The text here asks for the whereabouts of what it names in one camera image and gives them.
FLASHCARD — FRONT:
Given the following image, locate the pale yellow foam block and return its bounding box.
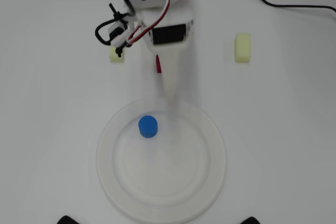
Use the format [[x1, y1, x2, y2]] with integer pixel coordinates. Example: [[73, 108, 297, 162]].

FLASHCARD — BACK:
[[109, 46, 125, 63], [234, 32, 251, 63]]

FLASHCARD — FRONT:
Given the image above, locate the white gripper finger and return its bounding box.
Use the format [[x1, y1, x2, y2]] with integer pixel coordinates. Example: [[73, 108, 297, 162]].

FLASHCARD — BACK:
[[150, 44, 187, 116]]

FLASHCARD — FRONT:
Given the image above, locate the red cube block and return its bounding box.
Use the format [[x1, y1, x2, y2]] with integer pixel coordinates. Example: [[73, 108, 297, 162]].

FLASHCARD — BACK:
[[155, 54, 163, 74]]

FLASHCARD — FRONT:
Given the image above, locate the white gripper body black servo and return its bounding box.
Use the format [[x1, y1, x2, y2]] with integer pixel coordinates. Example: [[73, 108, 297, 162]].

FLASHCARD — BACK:
[[141, 5, 195, 52]]

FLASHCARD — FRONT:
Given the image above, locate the blue cylinder block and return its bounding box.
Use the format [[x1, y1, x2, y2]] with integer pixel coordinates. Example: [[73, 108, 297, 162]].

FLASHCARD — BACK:
[[138, 114, 159, 139]]

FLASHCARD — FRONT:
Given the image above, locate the black stand foot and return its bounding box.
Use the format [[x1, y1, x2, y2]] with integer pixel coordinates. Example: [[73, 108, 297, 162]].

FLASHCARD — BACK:
[[239, 216, 265, 224], [57, 215, 81, 224]]

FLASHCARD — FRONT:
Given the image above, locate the red white servo wire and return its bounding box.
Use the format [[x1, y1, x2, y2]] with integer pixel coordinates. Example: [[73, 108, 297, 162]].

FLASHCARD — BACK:
[[125, 0, 171, 49]]

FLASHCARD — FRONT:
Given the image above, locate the white paper plate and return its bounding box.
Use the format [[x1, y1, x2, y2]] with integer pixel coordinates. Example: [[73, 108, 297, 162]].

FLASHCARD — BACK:
[[96, 98, 227, 224]]

